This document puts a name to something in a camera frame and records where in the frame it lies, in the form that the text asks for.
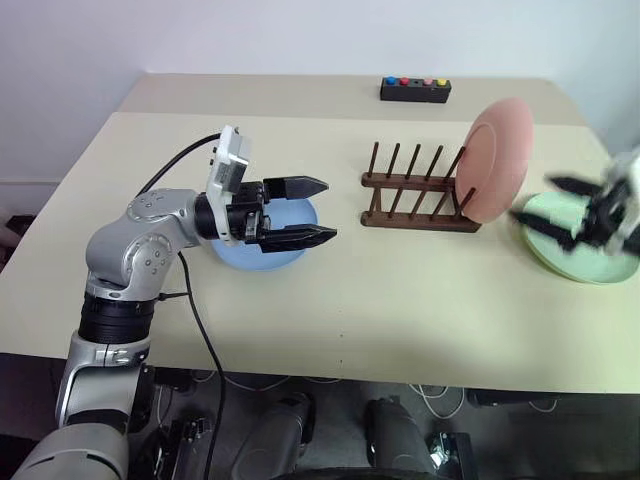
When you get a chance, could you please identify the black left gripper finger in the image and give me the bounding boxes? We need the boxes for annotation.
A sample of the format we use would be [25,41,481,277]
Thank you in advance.
[263,175,331,204]
[258,225,339,254]

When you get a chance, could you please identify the green plate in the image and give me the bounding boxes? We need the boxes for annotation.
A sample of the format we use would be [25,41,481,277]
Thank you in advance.
[522,191,637,285]

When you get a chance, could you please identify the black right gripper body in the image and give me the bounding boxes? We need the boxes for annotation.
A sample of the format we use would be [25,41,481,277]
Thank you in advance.
[582,179,632,246]

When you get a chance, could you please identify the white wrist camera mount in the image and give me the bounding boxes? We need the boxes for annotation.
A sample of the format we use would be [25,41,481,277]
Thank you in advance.
[204,124,255,248]
[602,152,640,257]

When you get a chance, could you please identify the black button box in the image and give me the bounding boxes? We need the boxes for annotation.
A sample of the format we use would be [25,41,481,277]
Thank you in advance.
[379,75,453,104]

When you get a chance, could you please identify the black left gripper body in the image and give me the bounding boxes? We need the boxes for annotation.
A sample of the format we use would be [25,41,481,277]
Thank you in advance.
[226,180,274,246]

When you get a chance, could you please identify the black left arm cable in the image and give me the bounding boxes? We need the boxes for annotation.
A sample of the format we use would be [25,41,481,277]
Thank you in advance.
[135,132,226,480]

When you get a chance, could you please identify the dark rounded robot leg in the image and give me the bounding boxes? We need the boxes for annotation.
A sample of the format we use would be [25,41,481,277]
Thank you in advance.
[363,396,436,474]
[234,392,317,476]

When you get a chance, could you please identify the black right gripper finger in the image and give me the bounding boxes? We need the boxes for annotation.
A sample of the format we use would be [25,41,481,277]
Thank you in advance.
[508,208,589,254]
[544,174,599,201]

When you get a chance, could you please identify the wooden dish rack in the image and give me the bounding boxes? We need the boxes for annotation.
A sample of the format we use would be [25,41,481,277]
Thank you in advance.
[360,141,483,234]

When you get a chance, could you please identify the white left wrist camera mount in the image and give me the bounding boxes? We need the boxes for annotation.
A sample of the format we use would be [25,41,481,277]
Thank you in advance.
[204,124,255,248]

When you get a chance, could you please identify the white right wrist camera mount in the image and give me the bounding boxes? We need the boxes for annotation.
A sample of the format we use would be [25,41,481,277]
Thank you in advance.
[602,152,640,257]

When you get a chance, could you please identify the white floor cable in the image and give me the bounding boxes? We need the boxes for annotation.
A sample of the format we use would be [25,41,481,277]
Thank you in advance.
[192,370,481,419]

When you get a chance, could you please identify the pink plate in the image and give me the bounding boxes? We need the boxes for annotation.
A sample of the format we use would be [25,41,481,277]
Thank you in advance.
[454,97,535,225]

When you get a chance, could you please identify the blue plate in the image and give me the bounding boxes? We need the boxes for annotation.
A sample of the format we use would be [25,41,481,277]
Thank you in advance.
[210,197,321,274]

